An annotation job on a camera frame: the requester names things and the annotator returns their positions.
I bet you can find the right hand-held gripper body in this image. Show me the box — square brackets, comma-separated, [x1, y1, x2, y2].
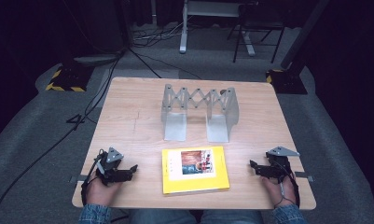
[261, 146, 301, 185]

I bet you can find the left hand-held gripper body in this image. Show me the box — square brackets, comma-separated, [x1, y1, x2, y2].
[95, 147, 127, 187]

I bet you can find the expandable metal book rack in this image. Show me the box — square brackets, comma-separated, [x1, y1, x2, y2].
[160, 83, 241, 144]

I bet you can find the yellow book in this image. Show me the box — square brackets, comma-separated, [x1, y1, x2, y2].
[161, 146, 231, 196]

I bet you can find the person's right hand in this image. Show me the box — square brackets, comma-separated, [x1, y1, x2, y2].
[260, 175, 298, 209]

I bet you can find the person's left hand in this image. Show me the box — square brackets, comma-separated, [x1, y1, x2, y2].
[85, 177, 123, 207]

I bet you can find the black stand base striped tape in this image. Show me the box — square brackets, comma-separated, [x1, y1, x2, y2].
[45, 63, 95, 93]
[265, 67, 309, 95]

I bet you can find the black slanted stand pole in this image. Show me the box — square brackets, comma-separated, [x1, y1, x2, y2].
[280, 0, 331, 70]

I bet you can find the black chair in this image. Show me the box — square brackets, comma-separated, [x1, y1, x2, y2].
[226, 2, 289, 64]

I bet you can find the metal table edge bracket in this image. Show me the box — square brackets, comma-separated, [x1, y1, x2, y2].
[294, 171, 315, 183]
[68, 175, 89, 184]

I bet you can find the right hand-held gripper black cable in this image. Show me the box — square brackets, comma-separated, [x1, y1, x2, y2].
[277, 160, 301, 209]

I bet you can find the hand-held gripper black cable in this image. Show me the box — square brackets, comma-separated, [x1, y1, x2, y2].
[80, 148, 106, 207]
[277, 160, 301, 209]

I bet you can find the left hand-held gripper black cable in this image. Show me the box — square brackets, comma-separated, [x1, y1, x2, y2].
[80, 148, 106, 207]

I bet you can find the long black floor cable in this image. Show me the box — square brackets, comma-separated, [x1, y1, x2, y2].
[0, 46, 127, 224]

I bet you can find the thin black floor cable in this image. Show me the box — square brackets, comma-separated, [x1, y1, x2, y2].
[128, 47, 203, 80]

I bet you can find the bundle of floor cables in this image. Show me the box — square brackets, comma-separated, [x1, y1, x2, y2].
[132, 21, 188, 49]

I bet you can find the white desk frame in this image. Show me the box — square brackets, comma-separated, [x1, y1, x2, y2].
[178, 0, 257, 57]

